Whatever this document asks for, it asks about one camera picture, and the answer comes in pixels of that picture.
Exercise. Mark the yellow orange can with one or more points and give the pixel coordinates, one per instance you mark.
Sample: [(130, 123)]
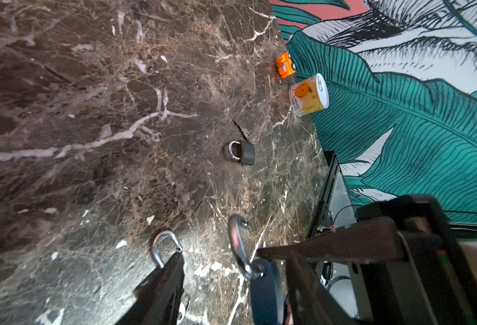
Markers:
[(309, 96)]

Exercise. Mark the dark grey padlock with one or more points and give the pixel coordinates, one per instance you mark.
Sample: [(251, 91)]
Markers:
[(243, 151)]

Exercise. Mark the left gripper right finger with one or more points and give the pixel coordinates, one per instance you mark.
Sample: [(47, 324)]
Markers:
[(310, 302)]

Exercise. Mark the blue padlock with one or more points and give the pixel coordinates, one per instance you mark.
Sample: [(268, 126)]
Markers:
[(267, 298), (168, 254)]

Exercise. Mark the orange toy car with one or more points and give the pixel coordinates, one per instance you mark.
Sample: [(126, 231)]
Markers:
[(285, 65)]

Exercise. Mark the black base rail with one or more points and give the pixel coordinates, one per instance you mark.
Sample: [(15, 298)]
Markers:
[(335, 207)]

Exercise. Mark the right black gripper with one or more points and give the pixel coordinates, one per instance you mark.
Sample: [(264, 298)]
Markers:
[(414, 268)]

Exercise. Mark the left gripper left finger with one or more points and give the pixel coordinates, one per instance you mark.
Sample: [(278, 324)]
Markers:
[(146, 309)]

